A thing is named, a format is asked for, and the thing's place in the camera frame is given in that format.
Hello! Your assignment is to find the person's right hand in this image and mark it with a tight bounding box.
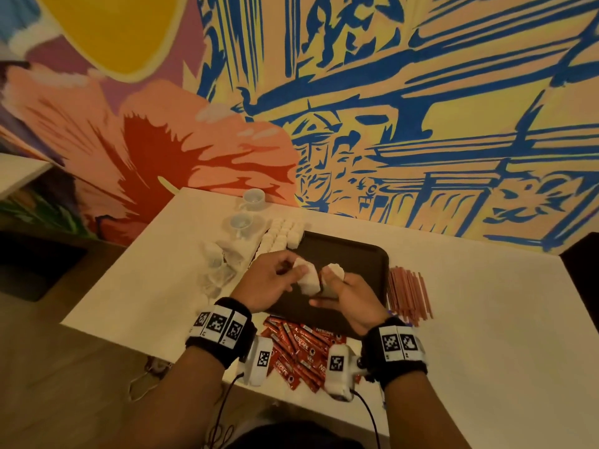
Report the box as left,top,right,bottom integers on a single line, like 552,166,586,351
309,268,391,337

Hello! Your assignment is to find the person's right forearm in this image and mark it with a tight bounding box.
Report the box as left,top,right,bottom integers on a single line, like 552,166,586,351
382,369,474,449

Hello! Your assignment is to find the person's left hand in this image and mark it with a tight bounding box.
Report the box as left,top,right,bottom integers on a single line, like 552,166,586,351
229,249,310,314

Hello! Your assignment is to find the single white tea bag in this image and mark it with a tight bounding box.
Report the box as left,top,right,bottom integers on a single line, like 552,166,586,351
292,259,322,297

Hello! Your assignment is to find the black marker wristband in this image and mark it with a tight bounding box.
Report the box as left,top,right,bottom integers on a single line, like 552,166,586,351
184,296,258,370
359,316,430,389

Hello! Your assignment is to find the pile of red Nescafe sachets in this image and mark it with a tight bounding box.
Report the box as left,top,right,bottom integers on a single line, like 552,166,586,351
255,315,366,393

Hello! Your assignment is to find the white side table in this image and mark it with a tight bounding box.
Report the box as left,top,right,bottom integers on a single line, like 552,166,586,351
0,152,54,200

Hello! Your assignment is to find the black camera cable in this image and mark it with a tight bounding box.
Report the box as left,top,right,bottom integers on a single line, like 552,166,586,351
351,388,383,449
208,374,246,449

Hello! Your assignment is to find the pile of white tea bags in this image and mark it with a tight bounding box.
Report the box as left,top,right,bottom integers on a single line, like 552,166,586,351
195,240,254,300

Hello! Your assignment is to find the person's black shirt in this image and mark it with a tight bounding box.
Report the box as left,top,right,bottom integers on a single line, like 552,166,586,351
225,420,366,449

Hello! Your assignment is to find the person's left forearm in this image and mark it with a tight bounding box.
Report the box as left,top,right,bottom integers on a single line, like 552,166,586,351
112,345,230,449

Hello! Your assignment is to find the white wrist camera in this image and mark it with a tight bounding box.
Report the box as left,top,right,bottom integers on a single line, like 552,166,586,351
241,336,277,387
323,343,368,402

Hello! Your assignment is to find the row of tea bags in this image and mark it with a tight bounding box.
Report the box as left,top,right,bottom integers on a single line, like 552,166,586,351
255,216,308,258

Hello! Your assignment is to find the dark brown tray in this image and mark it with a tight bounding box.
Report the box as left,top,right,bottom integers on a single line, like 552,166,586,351
262,231,391,339

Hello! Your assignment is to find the small white cup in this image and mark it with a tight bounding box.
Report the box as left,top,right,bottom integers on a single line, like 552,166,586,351
238,188,269,212
225,211,256,239

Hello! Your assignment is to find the loose floor cable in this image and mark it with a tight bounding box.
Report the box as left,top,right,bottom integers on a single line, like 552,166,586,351
126,355,174,403

